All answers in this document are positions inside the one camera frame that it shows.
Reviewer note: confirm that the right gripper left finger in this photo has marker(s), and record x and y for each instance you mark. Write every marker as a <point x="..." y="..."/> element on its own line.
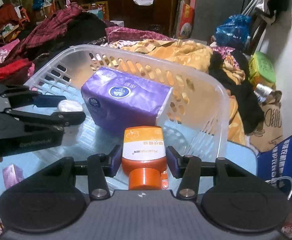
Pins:
<point x="97" y="167"/>

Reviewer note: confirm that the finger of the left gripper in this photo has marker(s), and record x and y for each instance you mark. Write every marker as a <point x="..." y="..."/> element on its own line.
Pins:
<point x="63" y="119"/>
<point x="19" y="96"/>

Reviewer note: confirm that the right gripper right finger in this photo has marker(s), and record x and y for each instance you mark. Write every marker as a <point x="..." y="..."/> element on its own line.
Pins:
<point x="189" y="169"/>

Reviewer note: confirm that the orange lotion bottle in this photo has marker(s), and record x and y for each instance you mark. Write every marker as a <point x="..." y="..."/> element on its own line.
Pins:
<point x="144" y="159"/>

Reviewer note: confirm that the small round white container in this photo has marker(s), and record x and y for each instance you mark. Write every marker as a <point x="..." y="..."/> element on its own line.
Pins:
<point x="69" y="106"/>

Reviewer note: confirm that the purple tissue pack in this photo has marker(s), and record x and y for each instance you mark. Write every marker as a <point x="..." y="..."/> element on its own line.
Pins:
<point x="117" y="100"/>

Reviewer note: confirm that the dark red striped cloth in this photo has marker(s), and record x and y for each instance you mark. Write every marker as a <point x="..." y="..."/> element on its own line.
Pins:
<point x="52" y="28"/>

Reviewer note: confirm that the black clothing pile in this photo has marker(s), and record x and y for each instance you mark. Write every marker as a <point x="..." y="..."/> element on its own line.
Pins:
<point x="249" y="109"/>

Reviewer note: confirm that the brown paper bag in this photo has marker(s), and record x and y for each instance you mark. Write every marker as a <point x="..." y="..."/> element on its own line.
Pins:
<point x="270" y="132"/>

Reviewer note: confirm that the blue shopping bag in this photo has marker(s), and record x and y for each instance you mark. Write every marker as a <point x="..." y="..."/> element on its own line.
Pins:
<point x="275" y="166"/>

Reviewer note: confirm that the orange floral blanket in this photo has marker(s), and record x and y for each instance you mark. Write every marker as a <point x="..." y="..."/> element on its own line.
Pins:
<point x="192" y="54"/>

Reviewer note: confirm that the green lidded box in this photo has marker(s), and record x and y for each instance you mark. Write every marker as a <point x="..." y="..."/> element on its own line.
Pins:
<point x="261" y="70"/>

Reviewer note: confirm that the blue plastic bag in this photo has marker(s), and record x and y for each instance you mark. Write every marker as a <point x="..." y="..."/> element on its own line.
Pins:
<point x="234" y="32"/>

